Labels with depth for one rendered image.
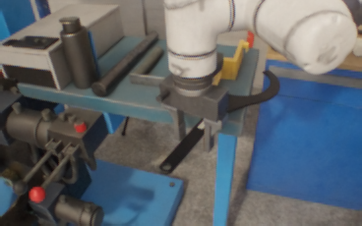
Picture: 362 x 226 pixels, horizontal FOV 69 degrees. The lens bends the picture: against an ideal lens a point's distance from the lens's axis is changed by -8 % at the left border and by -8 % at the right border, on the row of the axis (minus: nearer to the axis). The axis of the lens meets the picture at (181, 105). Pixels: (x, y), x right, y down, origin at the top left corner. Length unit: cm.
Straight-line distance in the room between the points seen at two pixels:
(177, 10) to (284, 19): 16
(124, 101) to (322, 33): 54
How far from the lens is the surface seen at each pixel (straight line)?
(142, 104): 74
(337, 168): 170
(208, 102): 52
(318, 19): 37
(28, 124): 92
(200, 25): 45
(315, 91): 136
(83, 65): 82
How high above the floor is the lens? 150
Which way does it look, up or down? 37 degrees down
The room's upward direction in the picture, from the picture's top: 3 degrees counter-clockwise
